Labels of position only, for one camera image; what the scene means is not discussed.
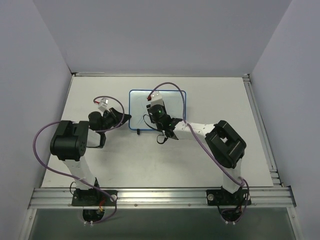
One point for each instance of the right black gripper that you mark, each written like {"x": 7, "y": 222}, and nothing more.
{"x": 169, "y": 127}

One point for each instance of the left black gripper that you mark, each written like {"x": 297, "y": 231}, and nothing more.
{"x": 115, "y": 116}

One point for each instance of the blue framed whiteboard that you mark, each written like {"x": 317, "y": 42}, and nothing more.
{"x": 138, "y": 107}

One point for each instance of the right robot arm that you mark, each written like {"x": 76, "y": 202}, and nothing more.
{"x": 220, "y": 141}

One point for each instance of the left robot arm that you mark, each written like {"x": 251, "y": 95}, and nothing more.
{"x": 71, "y": 140}

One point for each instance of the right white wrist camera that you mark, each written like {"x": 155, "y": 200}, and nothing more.
{"x": 155, "y": 98}

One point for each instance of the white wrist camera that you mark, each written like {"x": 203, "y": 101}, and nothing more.
{"x": 155, "y": 98}
{"x": 103, "y": 105}

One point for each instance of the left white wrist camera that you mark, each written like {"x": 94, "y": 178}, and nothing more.
{"x": 103, "y": 105}

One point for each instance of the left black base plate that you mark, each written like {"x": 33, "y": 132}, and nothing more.
{"x": 92, "y": 197}

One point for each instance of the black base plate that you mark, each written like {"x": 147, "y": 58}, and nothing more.
{"x": 221, "y": 197}
{"x": 92, "y": 197}

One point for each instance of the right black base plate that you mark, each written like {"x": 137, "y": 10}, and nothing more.
{"x": 221, "y": 197}

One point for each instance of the aluminium right side rail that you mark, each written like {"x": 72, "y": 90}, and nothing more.
{"x": 262, "y": 132}

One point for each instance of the aluminium rail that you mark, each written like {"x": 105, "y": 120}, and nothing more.
{"x": 262, "y": 132}
{"x": 164, "y": 198}

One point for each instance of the aluminium front rail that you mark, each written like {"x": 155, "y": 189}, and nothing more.
{"x": 164, "y": 198}

